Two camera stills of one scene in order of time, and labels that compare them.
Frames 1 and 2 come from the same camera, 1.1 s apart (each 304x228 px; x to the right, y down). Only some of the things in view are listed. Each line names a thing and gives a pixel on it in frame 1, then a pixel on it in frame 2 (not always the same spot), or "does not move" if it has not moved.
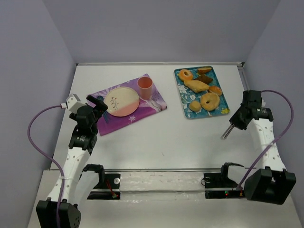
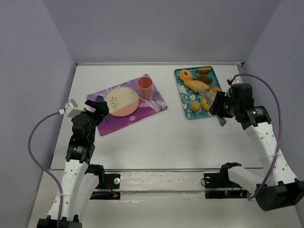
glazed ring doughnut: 183,77 does not move
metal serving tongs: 224,135 → 208,95
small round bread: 194,106 does not move
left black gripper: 97,102 does not move
